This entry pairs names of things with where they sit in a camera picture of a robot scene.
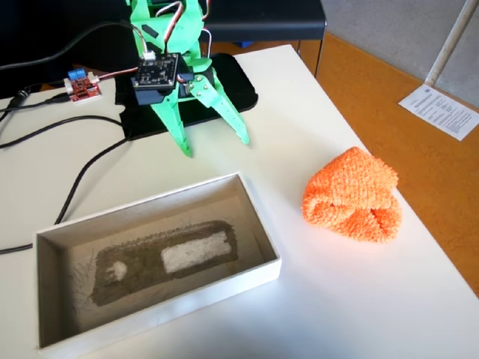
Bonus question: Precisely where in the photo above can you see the black usb cable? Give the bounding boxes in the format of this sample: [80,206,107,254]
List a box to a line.
[0,93,71,113]

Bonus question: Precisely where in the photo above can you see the red controller circuit board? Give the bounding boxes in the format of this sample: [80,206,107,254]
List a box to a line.
[62,68,103,104]

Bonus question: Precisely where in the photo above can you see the white cardboard box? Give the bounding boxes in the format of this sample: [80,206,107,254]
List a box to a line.
[35,171,282,351]

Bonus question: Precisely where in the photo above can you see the printed white paper sheet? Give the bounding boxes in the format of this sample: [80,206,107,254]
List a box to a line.
[397,82,479,142]

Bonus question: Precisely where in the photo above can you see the black power cable with plug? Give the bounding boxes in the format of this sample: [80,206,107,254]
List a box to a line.
[0,88,31,123]

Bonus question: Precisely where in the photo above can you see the black camera circuit board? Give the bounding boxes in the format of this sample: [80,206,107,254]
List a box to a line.
[131,52,183,90]

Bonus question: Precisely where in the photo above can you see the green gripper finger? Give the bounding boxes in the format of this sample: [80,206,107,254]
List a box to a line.
[150,97,195,159]
[186,73,251,147]

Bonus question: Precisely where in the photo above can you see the white metal pole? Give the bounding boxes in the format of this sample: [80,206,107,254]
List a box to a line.
[424,0,477,89]

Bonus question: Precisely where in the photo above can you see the black chair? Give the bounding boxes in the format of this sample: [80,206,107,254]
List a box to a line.
[204,0,327,78]

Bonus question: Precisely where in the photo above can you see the red white servo wire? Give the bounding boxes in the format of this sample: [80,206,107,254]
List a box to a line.
[89,67,141,84]

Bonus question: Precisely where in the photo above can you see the black bag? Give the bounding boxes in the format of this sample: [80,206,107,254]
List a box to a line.
[0,0,132,99]

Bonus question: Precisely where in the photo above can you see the green gripper body, black servo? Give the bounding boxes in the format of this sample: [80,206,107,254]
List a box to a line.
[134,53,219,108]

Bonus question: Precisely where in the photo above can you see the long black camera cable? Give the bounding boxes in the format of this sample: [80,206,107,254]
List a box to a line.
[0,22,153,256]

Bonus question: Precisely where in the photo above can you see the orange knitted cloth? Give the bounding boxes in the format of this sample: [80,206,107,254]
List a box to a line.
[301,146,403,244]

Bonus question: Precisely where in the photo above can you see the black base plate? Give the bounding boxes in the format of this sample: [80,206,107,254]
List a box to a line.
[114,52,260,141]

